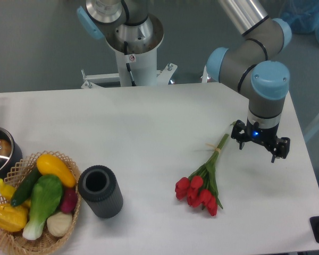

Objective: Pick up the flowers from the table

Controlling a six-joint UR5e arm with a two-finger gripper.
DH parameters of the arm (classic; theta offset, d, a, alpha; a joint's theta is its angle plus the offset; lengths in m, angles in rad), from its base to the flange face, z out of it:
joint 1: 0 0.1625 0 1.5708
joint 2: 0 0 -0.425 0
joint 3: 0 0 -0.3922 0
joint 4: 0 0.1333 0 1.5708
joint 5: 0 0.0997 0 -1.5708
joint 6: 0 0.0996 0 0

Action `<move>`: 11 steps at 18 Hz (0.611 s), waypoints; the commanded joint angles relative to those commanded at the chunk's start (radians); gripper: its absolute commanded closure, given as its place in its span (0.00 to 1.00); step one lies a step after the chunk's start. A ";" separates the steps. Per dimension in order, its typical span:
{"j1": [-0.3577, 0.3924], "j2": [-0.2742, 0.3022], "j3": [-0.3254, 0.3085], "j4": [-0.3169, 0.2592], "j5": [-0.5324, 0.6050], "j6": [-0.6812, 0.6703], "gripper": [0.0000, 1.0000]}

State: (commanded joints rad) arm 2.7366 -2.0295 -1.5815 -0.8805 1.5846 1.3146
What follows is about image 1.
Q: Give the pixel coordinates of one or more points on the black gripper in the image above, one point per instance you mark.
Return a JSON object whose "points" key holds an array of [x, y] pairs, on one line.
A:
{"points": [[267, 138]]}

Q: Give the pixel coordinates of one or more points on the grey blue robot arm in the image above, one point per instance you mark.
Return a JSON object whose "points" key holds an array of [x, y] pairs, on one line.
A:
{"points": [[249, 70]]}

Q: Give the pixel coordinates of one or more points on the red tulip bouquet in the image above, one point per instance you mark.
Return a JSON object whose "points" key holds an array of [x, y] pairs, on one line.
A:
{"points": [[199, 189]]}

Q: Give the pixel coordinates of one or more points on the blue plastic bag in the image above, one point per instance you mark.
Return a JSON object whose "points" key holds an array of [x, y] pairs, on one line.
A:
{"points": [[301, 16]]}

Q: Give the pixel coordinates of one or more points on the dark grey ribbed vase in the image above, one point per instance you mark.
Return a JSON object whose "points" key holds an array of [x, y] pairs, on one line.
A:
{"points": [[99, 188]]}

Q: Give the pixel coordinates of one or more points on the purple radish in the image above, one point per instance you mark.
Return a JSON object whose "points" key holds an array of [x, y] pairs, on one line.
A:
{"points": [[69, 201]]}

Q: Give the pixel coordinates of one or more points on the yellow squash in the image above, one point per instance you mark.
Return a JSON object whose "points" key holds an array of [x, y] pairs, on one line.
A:
{"points": [[50, 164]]}

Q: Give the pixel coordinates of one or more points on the white garlic bulb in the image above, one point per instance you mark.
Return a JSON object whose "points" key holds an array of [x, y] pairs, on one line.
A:
{"points": [[59, 223]]}

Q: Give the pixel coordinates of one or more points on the green bok choy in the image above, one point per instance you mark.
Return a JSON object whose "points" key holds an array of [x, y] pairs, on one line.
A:
{"points": [[45, 198]]}

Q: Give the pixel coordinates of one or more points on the green cucumber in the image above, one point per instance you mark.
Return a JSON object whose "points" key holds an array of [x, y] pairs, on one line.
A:
{"points": [[24, 191]]}

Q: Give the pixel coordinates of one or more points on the yellow banana pepper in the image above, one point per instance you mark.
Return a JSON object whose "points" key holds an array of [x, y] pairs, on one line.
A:
{"points": [[8, 192]]}

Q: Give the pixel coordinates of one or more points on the yellow bell pepper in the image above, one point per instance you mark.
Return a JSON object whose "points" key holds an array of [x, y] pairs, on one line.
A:
{"points": [[13, 219]]}

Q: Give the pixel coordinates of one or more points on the woven wicker basket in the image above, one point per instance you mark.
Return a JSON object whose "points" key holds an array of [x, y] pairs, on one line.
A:
{"points": [[14, 242]]}

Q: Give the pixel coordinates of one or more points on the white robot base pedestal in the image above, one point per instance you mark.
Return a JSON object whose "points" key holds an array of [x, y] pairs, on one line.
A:
{"points": [[135, 49]]}

